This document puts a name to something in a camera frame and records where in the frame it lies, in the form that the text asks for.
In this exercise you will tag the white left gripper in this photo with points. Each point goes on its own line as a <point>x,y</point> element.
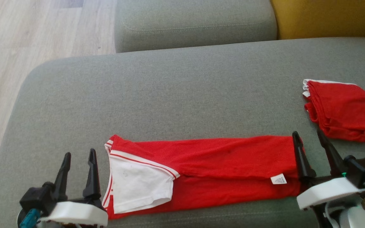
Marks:
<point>74,213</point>

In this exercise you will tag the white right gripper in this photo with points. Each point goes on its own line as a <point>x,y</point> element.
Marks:
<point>328,191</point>

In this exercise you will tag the red shorts with white stripe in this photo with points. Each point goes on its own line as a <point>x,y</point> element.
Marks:
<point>344,110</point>

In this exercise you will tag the red jersey with white sleeves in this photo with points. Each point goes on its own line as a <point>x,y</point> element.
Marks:
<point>217,171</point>

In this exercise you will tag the beige sofa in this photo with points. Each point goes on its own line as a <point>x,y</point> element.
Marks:
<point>169,101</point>

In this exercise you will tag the yellow sofa cushion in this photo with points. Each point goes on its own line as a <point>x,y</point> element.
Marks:
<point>325,17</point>

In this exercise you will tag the small grey sofa cushion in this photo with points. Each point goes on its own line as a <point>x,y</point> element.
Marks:
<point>195,22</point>

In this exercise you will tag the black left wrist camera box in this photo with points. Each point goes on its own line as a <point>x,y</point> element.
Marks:
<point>36,196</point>

